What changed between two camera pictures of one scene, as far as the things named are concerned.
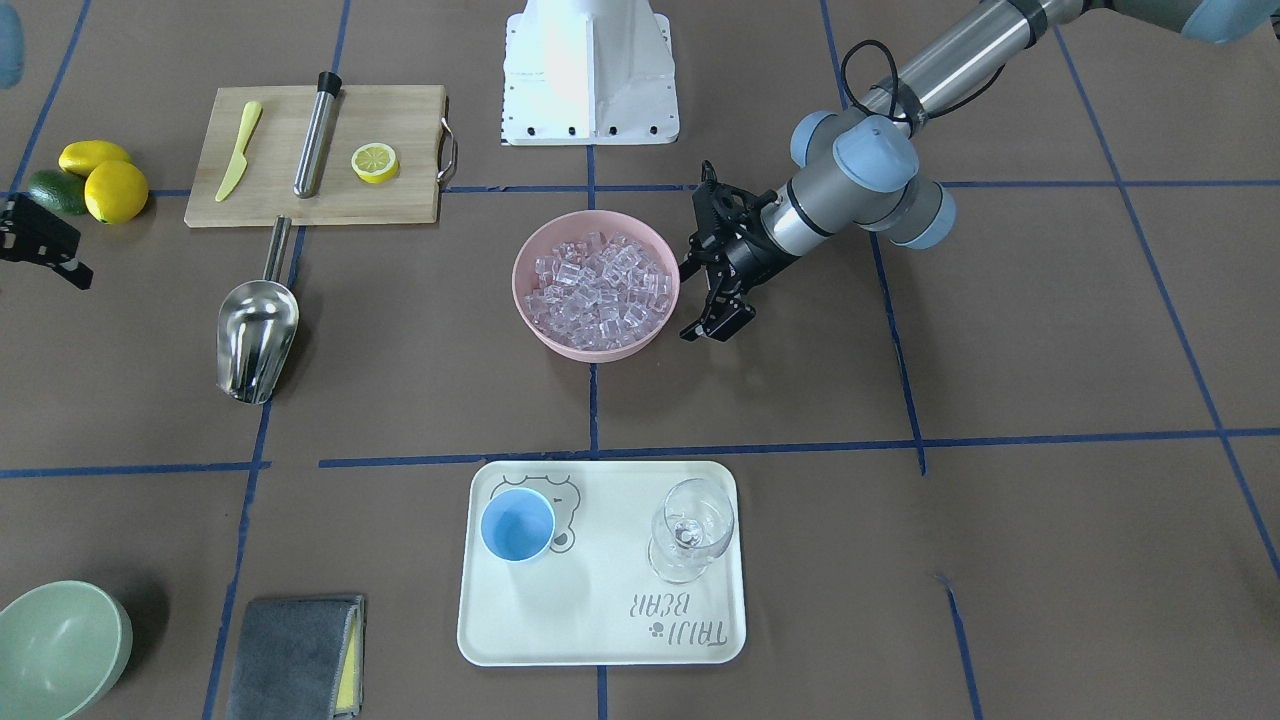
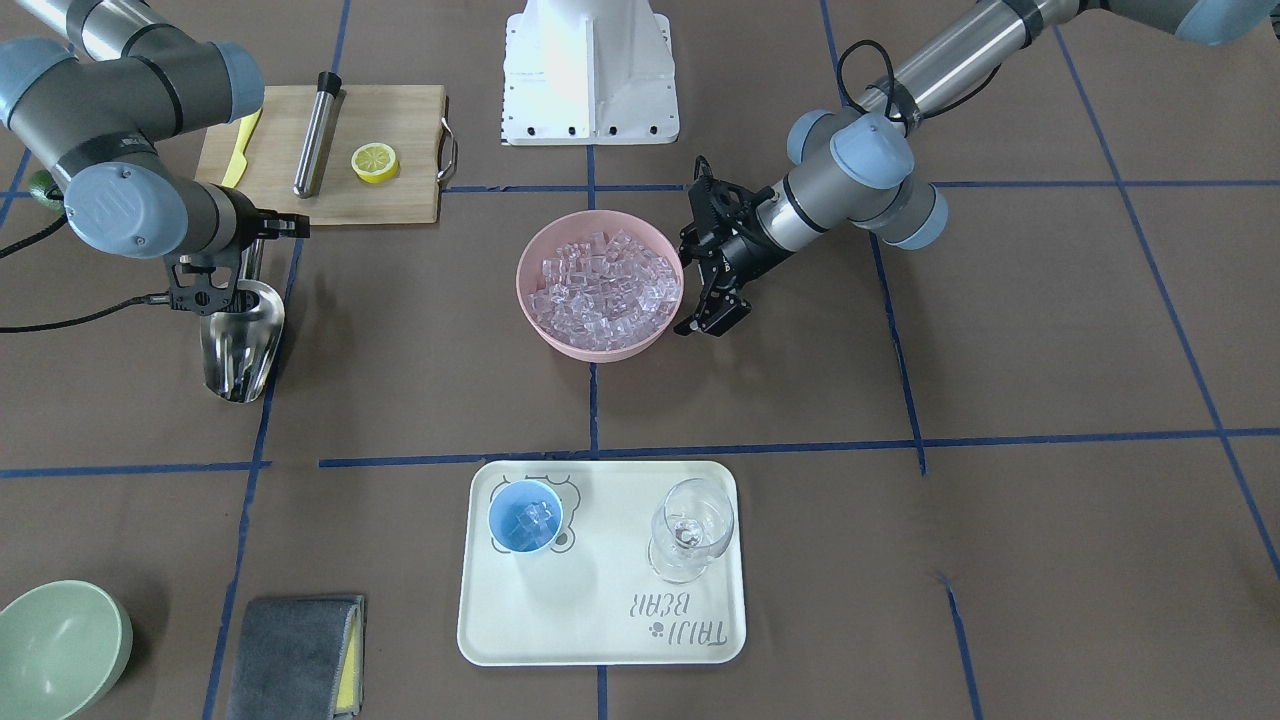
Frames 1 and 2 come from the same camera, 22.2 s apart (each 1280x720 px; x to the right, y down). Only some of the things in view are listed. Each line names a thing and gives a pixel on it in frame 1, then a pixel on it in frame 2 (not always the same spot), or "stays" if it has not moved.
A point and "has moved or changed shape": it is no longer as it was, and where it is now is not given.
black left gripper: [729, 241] stays
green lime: [59, 190] stays
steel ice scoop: [257, 321] has moved or changed shape
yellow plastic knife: [237, 169] stays
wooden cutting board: [412, 118] stays
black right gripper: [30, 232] → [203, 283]
